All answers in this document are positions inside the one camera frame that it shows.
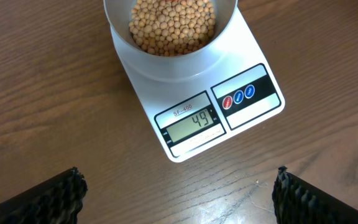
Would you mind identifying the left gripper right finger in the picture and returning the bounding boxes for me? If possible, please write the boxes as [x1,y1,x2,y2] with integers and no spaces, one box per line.
[272,166,358,224]

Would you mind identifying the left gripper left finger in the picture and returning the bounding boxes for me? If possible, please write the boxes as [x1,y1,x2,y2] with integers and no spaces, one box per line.
[0,167,88,224]

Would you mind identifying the light blue round bowl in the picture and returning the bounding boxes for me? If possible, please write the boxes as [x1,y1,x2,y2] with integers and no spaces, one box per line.
[104,0,238,82]

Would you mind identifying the white digital kitchen scale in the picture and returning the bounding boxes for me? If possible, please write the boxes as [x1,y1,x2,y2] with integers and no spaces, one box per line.
[124,8,285,162]

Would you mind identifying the soybeans in bowl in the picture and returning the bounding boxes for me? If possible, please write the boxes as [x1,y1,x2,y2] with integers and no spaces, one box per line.
[129,0,216,57]

